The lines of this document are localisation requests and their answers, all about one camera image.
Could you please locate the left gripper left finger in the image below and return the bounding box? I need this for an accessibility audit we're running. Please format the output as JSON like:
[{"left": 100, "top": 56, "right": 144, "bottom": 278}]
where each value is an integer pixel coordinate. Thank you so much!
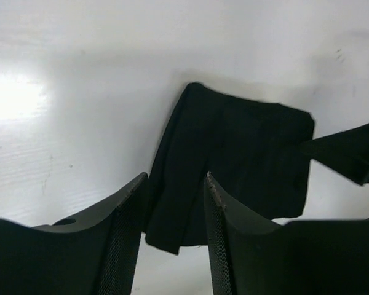
[{"left": 0, "top": 173, "right": 148, "bottom": 294}]

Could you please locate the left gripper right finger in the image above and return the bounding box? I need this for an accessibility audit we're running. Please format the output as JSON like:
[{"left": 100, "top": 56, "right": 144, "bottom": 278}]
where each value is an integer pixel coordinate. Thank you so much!
[{"left": 204, "top": 174, "right": 369, "bottom": 294}]

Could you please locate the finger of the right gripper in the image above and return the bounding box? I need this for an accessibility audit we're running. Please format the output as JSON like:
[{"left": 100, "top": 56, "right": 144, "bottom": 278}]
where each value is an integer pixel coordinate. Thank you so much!
[{"left": 300, "top": 123, "right": 369, "bottom": 186}]

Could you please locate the black skirt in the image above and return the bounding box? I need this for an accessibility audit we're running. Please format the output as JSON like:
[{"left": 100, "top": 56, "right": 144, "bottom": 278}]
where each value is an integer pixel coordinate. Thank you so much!
[{"left": 144, "top": 82, "right": 315, "bottom": 254}]

